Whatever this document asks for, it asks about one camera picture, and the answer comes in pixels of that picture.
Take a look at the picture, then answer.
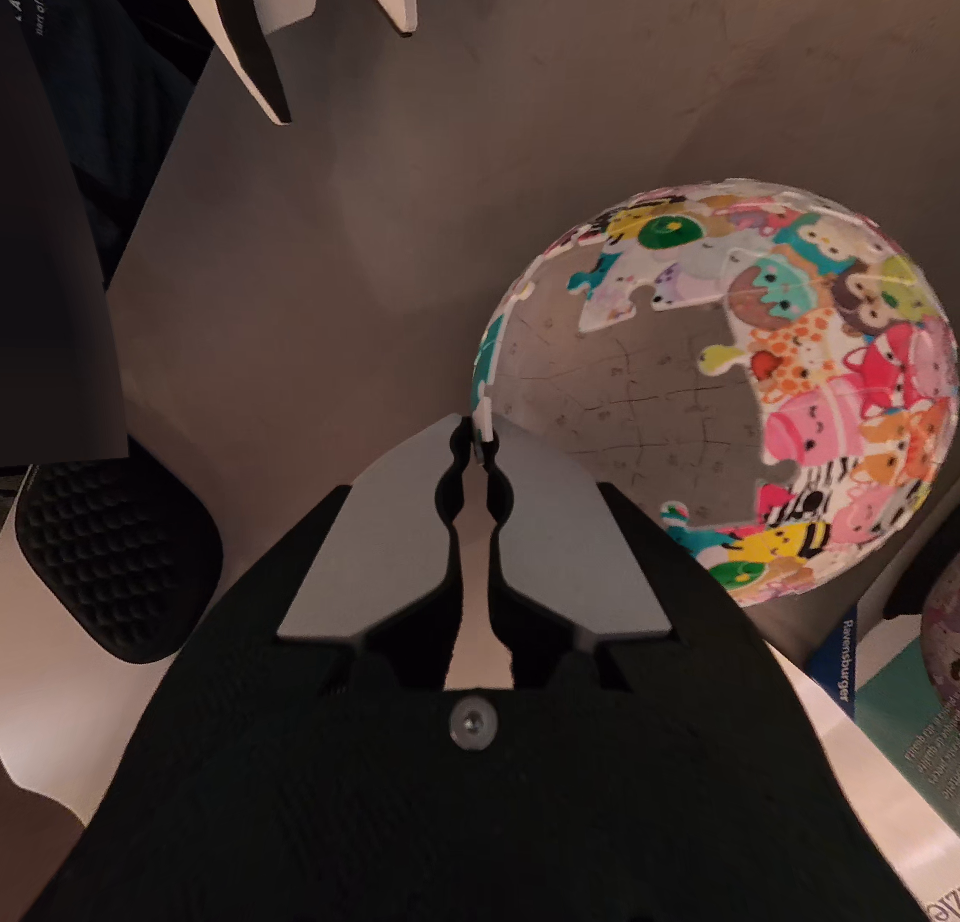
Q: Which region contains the black wrist rest pad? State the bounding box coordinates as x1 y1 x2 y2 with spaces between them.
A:
15 442 225 664

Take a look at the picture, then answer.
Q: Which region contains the white paper leaflet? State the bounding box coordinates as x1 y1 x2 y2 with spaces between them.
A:
765 607 960 922

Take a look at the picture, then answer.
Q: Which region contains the person's dark blue shirt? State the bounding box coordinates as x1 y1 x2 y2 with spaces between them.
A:
0 0 215 285

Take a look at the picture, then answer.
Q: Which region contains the colourful puzzle ball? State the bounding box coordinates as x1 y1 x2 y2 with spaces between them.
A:
471 178 960 608

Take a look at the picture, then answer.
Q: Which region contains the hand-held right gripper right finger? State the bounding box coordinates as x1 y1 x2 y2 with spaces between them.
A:
482 415 674 650

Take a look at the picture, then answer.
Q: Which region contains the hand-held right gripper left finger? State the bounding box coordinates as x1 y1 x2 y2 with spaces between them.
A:
276 412 475 649

